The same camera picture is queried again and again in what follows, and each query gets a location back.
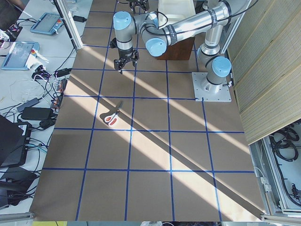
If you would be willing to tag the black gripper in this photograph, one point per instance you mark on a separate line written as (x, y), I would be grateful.
(125, 54)
(138, 4)

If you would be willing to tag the blue teach pendant far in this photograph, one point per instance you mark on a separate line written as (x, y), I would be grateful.
(49, 24)

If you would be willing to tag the blue teach pendant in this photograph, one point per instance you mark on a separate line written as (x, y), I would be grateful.
(21, 56)
(49, 24)

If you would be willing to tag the black power adapter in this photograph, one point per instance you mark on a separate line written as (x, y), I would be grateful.
(36, 113)

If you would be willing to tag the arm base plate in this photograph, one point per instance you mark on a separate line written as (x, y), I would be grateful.
(207, 92)

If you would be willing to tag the aluminium frame post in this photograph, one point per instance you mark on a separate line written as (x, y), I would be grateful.
(65, 14)

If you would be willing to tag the blue teach pendant near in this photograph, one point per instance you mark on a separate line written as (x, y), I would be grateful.
(21, 56)

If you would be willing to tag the black laptop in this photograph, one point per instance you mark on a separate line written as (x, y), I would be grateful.
(14, 138)

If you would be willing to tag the red and white scissors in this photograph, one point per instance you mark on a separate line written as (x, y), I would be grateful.
(112, 120)

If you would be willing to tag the beige pegboard panel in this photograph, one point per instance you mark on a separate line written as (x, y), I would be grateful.
(266, 62)

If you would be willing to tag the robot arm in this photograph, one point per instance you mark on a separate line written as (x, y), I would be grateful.
(210, 21)

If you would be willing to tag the brown wooden cabinet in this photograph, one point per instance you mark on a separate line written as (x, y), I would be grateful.
(179, 51)

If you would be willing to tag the white plastic tray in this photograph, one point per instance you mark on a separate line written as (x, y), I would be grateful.
(176, 10)

